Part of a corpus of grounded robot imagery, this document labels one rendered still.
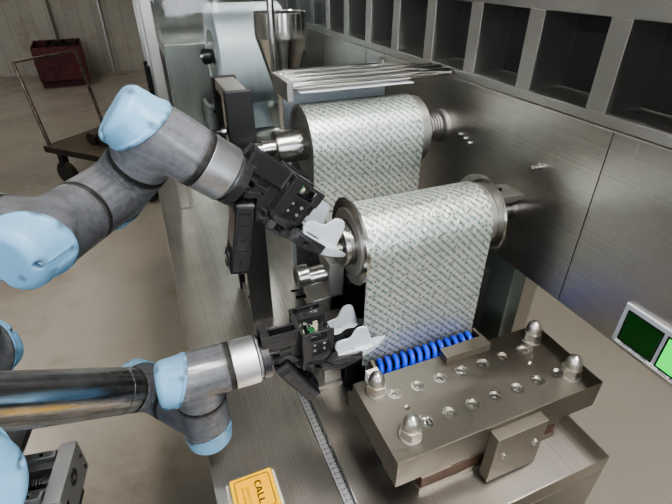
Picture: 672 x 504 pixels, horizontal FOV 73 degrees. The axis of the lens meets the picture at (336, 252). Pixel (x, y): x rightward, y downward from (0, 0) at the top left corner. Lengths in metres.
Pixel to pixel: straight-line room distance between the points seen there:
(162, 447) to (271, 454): 1.24
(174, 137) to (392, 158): 0.50
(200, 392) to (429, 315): 0.41
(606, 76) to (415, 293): 0.42
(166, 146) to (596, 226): 0.62
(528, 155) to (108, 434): 1.91
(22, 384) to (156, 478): 1.38
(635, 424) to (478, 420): 1.65
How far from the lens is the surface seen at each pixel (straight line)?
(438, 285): 0.81
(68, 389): 0.73
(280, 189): 0.62
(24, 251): 0.51
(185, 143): 0.56
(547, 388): 0.88
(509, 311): 1.02
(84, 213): 0.55
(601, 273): 0.81
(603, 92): 0.78
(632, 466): 2.25
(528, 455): 0.90
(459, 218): 0.77
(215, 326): 1.14
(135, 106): 0.55
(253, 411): 0.95
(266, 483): 0.83
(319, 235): 0.66
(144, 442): 2.14
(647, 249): 0.75
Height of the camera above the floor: 1.64
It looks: 32 degrees down
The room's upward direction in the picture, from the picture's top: straight up
